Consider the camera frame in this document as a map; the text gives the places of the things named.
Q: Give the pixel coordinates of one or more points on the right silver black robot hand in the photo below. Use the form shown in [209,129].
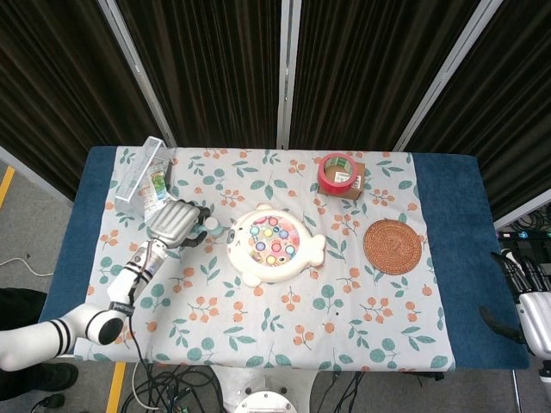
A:
[532,310]

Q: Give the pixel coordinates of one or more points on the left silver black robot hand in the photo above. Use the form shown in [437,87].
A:
[173,223]

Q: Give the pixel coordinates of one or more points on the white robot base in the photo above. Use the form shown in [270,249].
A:
[267,396]

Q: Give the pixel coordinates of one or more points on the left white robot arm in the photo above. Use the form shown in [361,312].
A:
[82,310]

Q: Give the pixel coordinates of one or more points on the white seal-shaped pop-button toy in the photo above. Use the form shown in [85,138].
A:
[272,243]

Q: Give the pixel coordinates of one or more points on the crumpled silver snack pouch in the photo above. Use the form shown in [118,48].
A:
[156,189]

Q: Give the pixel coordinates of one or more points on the clear plastic rectangular box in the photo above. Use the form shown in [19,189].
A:
[135,180]

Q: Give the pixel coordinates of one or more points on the black power strip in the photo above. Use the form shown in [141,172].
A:
[524,235]

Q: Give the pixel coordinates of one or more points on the blue table cover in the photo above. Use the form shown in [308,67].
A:
[456,241]

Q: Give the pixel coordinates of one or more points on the floral patterned tablecloth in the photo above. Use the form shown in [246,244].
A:
[275,310]

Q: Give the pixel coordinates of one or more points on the round woven rattan coaster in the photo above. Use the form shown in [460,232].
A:
[392,244]

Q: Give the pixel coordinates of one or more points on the red tape roll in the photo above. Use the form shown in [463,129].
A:
[338,174]

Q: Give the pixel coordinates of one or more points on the dark folding screen partition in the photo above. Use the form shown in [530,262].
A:
[275,69]

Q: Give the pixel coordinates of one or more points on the brown cardboard box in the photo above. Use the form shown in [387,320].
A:
[358,182]

